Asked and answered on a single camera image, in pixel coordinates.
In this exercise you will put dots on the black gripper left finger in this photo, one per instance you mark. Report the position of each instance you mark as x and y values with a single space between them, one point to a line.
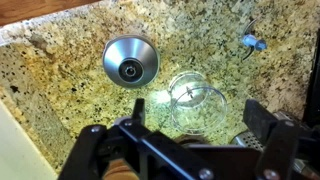
88 150

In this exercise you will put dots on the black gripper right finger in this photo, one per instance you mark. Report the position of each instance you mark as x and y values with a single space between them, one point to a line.
276 150

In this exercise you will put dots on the blue hub processor blade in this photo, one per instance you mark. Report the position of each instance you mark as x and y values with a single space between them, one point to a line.
254 41

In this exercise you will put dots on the perforated steel utensil holder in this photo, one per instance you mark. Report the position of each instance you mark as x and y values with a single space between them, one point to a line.
248 140

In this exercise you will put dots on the silver pot lid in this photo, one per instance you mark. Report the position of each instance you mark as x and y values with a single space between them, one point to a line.
140 50

